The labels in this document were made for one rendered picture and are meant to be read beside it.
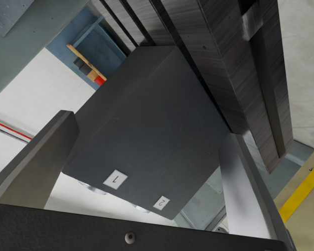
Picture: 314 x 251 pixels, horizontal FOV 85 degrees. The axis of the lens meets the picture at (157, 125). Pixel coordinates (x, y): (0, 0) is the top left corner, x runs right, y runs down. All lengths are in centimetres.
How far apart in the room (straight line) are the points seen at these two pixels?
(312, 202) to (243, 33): 142
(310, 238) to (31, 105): 469
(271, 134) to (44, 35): 58
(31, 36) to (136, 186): 48
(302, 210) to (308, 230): 11
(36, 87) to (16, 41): 396
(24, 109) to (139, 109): 454
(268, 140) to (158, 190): 19
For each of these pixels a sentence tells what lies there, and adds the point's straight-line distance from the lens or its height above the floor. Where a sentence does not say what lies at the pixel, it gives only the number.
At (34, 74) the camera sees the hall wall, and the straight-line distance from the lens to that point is 450.
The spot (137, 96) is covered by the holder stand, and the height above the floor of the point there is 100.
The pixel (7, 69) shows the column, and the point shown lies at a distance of 61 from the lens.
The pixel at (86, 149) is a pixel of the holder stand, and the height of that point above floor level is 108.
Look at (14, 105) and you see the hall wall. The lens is 469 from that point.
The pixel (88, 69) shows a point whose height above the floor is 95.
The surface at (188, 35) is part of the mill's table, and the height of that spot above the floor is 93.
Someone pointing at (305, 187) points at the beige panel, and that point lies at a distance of 156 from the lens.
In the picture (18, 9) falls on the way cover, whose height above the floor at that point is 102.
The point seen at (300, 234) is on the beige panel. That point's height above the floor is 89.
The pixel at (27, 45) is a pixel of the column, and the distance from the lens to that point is 60.
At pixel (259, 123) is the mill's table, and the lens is 28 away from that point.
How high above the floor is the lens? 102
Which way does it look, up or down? 3 degrees down
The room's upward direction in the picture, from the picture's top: 138 degrees counter-clockwise
